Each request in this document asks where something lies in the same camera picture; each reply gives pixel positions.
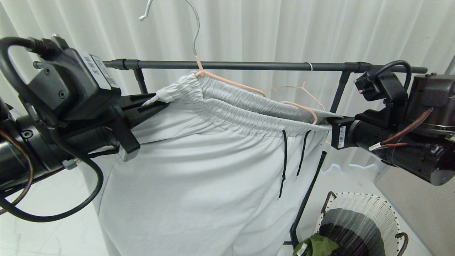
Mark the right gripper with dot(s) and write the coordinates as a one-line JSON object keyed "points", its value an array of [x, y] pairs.
{"points": [[369, 140]]}

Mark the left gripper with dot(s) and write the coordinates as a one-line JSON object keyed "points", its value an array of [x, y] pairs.
{"points": [[92, 140]]}

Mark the pink clothes hanger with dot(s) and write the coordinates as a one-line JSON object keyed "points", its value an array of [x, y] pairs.
{"points": [[199, 65], [304, 87]]}

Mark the pale grey shorts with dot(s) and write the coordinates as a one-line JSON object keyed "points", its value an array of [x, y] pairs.
{"points": [[195, 185]]}

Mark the white laundry basket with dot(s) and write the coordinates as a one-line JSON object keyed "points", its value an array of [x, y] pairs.
{"points": [[376, 213]]}

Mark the black clothes rack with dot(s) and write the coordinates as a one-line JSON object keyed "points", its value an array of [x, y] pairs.
{"points": [[249, 65]]}

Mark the green garment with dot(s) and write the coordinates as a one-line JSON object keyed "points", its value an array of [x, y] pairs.
{"points": [[316, 245]]}

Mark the white curtain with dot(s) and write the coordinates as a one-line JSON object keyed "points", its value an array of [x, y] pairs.
{"points": [[284, 32]]}

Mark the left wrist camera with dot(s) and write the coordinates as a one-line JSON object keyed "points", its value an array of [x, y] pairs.
{"points": [[78, 85]]}

